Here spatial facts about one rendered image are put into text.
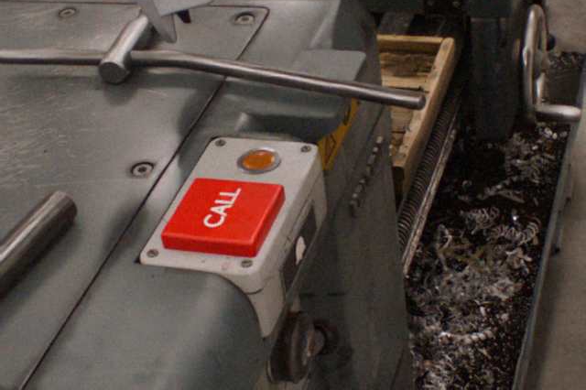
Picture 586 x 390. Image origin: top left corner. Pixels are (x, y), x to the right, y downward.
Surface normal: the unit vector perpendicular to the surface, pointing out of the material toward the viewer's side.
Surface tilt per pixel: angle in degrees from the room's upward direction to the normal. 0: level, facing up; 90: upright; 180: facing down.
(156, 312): 0
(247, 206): 0
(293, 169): 0
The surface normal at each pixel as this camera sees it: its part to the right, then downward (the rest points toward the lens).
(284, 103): -0.13, -0.81
